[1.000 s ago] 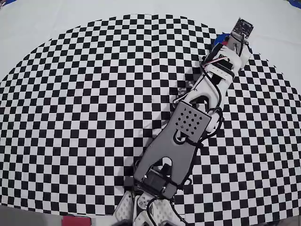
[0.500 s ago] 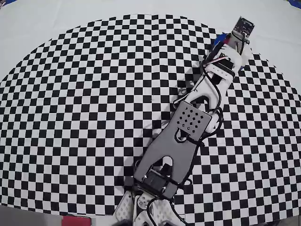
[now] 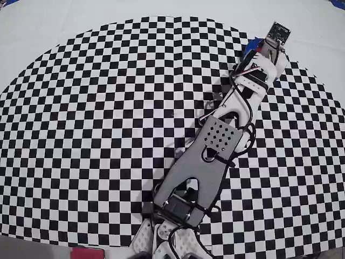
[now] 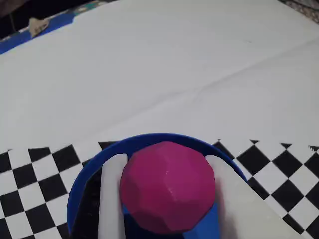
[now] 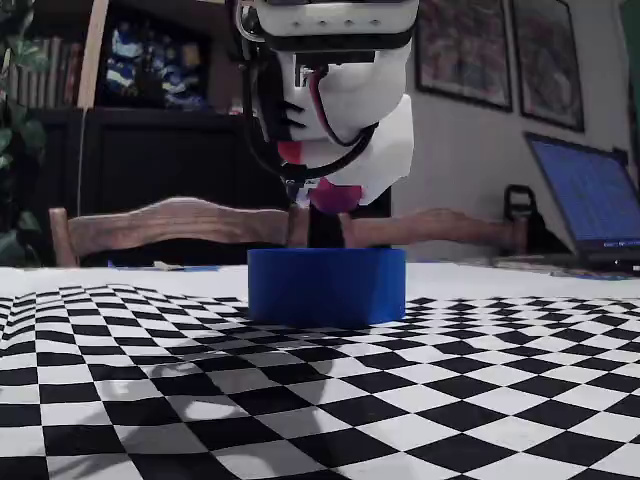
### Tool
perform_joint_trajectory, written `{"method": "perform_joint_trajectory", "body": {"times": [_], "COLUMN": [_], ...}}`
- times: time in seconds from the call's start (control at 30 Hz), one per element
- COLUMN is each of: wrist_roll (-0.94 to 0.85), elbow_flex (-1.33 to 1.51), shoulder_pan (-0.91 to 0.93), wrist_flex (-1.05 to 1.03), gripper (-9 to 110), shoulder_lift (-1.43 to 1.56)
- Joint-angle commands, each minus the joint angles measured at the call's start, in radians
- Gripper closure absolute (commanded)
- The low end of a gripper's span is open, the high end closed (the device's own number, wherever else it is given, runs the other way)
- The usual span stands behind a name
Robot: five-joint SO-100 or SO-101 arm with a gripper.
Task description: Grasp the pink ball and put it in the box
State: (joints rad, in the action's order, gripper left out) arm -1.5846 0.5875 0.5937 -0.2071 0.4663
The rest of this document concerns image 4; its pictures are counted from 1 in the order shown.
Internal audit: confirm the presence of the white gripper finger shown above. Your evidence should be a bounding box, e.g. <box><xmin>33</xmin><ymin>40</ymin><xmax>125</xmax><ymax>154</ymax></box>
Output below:
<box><xmin>205</xmin><ymin>154</ymin><xmax>304</xmax><ymax>239</ymax></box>
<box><xmin>98</xmin><ymin>153</ymin><xmax>128</xmax><ymax>239</ymax></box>

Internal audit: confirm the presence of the blue tape strip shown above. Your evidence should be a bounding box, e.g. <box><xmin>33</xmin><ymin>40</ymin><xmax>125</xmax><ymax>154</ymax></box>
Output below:
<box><xmin>0</xmin><ymin>11</ymin><xmax>77</xmax><ymax>55</ymax></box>

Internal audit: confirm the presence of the blue round box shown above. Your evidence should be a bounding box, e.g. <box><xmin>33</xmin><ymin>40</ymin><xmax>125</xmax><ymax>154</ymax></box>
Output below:
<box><xmin>66</xmin><ymin>133</ymin><xmax>249</xmax><ymax>239</ymax></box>

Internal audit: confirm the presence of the black white checkered mat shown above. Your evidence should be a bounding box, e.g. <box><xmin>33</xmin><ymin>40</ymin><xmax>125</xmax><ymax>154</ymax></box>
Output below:
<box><xmin>0</xmin><ymin>0</ymin><xmax>319</xmax><ymax>239</ymax></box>

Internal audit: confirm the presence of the crumpled beige tape scrap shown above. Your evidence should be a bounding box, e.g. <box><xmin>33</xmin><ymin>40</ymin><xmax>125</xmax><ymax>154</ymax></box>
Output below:
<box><xmin>28</xmin><ymin>16</ymin><xmax>50</xmax><ymax>38</ymax></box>

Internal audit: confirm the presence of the pink faceted ball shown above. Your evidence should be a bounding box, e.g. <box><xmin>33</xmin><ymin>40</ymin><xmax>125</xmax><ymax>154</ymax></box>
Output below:
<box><xmin>119</xmin><ymin>141</ymin><xmax>216</xmax><ymax>235</ymax></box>

